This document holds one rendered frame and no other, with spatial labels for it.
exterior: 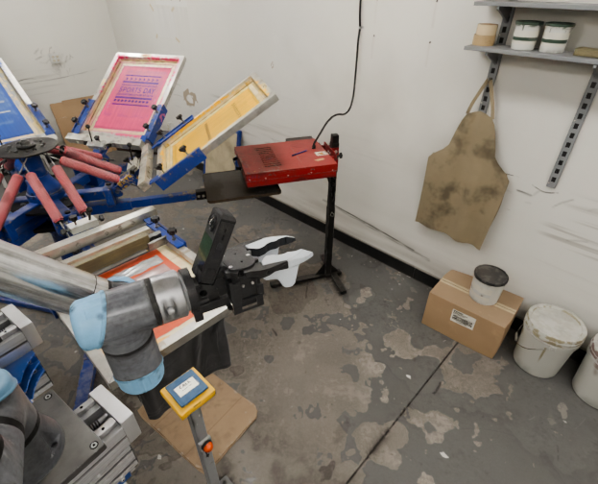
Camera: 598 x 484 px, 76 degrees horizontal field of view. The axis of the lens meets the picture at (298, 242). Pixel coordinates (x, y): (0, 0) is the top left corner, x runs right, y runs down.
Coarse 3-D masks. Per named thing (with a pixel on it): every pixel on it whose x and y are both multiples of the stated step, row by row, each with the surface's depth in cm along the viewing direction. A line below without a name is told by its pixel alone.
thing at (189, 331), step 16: (112, 240) 187; (80, 256) 176; (192, 256) 176; (64, 320) 144; (208, 320) 144; (176, 336) 138; (192, 336) 141; (96, 352) 132; (160, 352) 133; (96, 368) 129; (112, 384) 123
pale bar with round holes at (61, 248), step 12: (132, 216) 196; (144, 216) 202; (96, 228) 187; (108, 228) 188; (120, 228) 193; (72, 240) 178; (84, 240) 181; (96, 240) 186; (36, 252) 171; (48, 252) 171; (60, 252) 176
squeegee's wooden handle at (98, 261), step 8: (128, 240) 175; (136, 240) 176; (144, 240) 179; (112, 248) 170; (120, 248) 171; (128, 248) 174; (136, 248) 177; (144, 248) 180; (96, 256) 165; (104, 256) 167; (112, 256) 170; (120, 256) 173; (72, 264) 160; (80, 264) 161; (88, 264) 163; (96, 264) 166; (104, 264) 169; (88, 272) 165
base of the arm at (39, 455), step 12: (36, 420) 74; (48, 420) 78; (36, 432) 73; (48, 432) 76; (60, 432) 79; (24, 444) 70; (36, 444) 73; (48, 444) 76; (60, 444) 78; (24, 456) 71; (36, 456) 73; (48, 456) 75; (24, 468) 71; (36, 468) 73; (48, 468) 75; (24, 480) 71; (36, 480) 73
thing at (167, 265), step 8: (144, 256) 182; (152, 256) 182; (160, 256) 182; (128, 264) 177; (160, 264) 177; (168, 264) 177; (144, 272) 173; (152, 272) 173; (160, 272) 173; (176, 320) 149; (184, 320) 149
